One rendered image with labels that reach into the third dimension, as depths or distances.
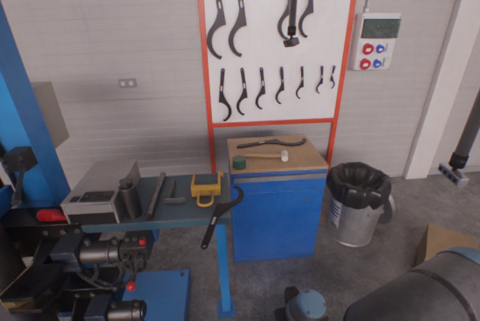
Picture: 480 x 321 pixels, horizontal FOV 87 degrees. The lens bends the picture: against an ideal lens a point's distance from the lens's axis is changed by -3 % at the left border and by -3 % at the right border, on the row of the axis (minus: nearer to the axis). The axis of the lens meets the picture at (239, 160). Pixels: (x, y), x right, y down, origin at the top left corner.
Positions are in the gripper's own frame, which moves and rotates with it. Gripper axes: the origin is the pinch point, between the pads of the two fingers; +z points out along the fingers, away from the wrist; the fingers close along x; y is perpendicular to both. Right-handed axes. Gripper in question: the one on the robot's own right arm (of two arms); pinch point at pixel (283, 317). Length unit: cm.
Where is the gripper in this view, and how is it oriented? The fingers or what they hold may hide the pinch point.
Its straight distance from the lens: 132.1
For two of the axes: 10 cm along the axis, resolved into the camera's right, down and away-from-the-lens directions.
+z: -1.6, 6.2, 7.7
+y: 1.2, 7.8, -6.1
